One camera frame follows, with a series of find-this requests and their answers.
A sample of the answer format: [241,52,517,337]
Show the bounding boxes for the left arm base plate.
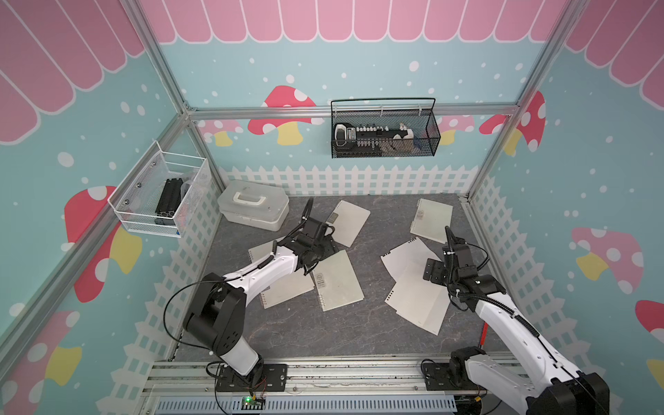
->
[214,363,289,394]

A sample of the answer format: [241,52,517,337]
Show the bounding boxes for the small green circuit board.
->
[241,396,266,411]

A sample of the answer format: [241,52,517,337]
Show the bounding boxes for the black block in white basket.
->
[155,178,183,226]

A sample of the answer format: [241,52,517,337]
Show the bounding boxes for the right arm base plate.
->
[420,359,488,396]

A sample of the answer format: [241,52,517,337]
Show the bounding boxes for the red handled tool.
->
[477,323,489,349]

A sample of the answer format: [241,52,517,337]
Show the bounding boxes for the items in black basket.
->
[332,123,416,157]

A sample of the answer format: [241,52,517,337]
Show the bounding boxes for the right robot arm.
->
[423,227,610,414]

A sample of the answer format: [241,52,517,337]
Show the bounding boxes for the large cream spiral notebook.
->
[326,201,370,247]

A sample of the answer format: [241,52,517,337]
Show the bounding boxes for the torn white page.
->
[380,238,440,281]

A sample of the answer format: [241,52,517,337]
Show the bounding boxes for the white plastic storage box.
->
[217,180,290,232]

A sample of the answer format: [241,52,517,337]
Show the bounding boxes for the cream spiral notebook with label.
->
[410,199,453,244]

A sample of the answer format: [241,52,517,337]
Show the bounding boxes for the black wire wall basket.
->
[330,98,441,158]

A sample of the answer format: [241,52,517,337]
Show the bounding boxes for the small green spiral notebook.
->
[312,251,364,311]

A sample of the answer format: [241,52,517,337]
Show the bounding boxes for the white wire wall basket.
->
[107,142,212,238]

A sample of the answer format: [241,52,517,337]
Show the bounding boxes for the white spiral notebook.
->
[248,241,314,309]

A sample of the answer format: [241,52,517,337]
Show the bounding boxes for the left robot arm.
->
[182,197,336,385]

